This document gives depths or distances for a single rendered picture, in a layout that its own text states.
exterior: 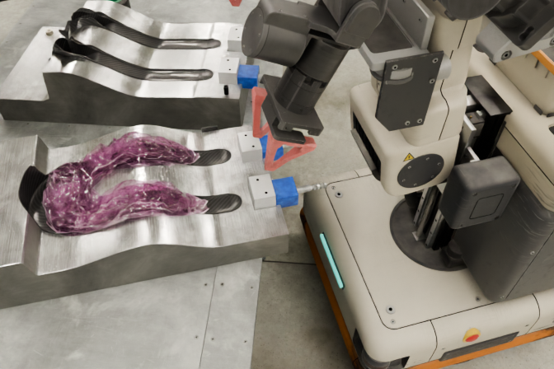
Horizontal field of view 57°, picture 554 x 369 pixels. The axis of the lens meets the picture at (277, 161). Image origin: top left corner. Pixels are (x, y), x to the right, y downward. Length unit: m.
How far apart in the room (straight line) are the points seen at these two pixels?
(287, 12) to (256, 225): 0.37
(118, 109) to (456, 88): 0.66
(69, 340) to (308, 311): 1.00
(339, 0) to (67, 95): 0.66
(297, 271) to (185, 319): 0.99
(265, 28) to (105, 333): 0.50
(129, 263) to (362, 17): 0.49
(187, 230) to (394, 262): 0.82
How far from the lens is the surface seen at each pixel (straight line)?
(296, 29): 0.60
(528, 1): 0.70
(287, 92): 0.65
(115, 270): 0.82
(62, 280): 0.84
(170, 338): 0.80
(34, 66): 1.22
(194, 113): 1.02
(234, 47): 1.09
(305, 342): 1.65
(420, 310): 1.43
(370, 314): 1.40
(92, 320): 0.84
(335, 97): 2.37
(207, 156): 0.93
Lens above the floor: 1.52
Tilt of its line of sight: 48 degrees down
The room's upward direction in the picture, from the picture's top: straight up
